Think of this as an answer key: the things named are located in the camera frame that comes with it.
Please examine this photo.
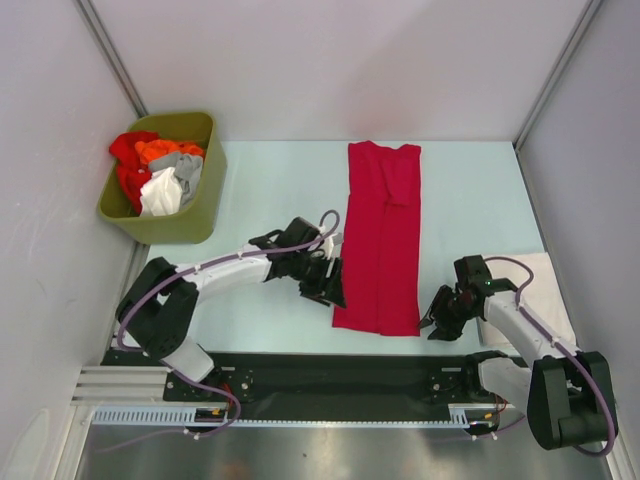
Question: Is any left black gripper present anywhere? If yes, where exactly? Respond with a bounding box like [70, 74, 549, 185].
[288, 253, 346, 311]

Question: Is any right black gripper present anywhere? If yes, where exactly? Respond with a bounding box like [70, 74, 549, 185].
[416, 284, 477, 341]

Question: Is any crimson red t shirt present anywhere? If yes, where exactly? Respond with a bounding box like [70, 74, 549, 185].
[332, 141, 421, 337]

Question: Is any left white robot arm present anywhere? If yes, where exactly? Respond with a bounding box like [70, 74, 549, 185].
[116, 217, 346, 400]

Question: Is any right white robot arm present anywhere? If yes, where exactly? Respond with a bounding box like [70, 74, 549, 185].
[418, 255, 618, 457]

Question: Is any folded white t shirt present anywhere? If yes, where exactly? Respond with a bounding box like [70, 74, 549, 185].
[483, 252, 576, 344]

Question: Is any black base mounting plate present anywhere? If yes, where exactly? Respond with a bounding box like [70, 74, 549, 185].
[99, 349, 586, 424]

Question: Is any grey t shirt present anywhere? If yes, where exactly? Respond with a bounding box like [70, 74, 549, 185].
[148, 152, 204, 211]

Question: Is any white t shirt in bin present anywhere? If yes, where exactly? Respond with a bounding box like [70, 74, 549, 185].
[140, 167, 183, 216]

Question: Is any bright red t shirt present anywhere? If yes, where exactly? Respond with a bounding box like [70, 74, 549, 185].
[109, 131, 159, 215]

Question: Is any orange t shirt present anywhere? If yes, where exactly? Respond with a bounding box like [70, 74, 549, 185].
[134, 139, 205, 167]

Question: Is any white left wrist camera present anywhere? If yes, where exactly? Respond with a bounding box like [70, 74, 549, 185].
[321, 232, 343, 258]

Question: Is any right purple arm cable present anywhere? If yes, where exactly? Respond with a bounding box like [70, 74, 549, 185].
[469, 255, 619, 457]

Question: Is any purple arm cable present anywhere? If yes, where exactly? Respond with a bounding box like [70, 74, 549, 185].
[469, 255, 619, 457]
[94, 208, 344, 454]

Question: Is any white slotted cable duct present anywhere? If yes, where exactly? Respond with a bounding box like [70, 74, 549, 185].
[91, 405, 497, 430]

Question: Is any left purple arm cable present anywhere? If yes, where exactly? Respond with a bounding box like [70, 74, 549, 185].
[94, 208, 344, 454]

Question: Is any left aluminium frame rail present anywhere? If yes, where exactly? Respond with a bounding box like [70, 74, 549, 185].
[69, 364, 174, 407]

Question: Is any right corner aluminium post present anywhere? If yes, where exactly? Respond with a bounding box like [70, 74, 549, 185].
[512, 0, 606, 153]

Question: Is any corner aluminium post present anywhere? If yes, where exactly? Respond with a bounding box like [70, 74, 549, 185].
[512, 0, 606, 153]
[72, 0, 149, 118]

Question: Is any left corner aluminium post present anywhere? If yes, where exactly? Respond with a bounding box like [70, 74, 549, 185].
[72, 0, 149, 118]

